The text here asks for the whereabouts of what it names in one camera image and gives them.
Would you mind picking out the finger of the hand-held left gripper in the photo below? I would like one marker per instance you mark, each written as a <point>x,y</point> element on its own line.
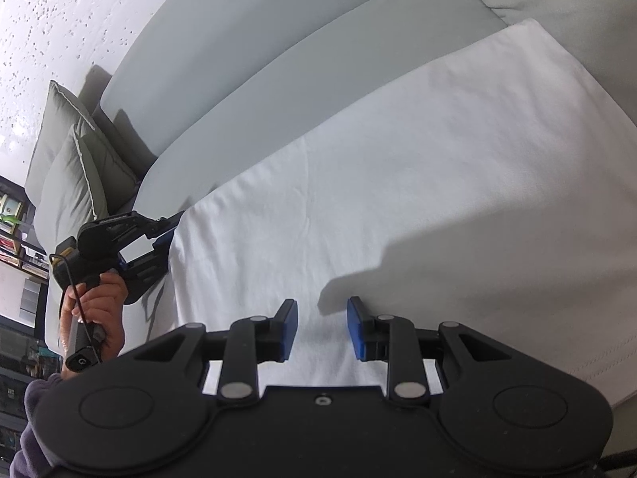
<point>159,221</point>
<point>144,269</point>

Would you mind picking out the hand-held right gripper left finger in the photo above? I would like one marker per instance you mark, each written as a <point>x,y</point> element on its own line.
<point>288,329</point>

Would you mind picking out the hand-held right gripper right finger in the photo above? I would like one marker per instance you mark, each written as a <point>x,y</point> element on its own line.
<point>356,329</point>

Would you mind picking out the white garment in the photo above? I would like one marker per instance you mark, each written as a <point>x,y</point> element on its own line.
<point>398,184</point>

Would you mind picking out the person's left forearm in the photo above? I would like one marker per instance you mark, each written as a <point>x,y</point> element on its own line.
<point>32,418</point>

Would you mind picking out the person's left hand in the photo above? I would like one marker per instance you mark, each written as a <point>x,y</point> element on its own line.
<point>107,294</point>

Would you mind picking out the small grey cushion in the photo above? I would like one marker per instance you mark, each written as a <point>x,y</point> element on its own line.
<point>69,184</point>

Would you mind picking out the cluttered shelf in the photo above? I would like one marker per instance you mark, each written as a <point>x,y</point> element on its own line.
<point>12,249</point>

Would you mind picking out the large grey cushion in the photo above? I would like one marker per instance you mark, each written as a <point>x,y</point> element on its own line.
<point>54,129</point>

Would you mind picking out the grey sofa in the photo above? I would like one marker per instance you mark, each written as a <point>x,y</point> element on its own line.
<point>249,59</point>

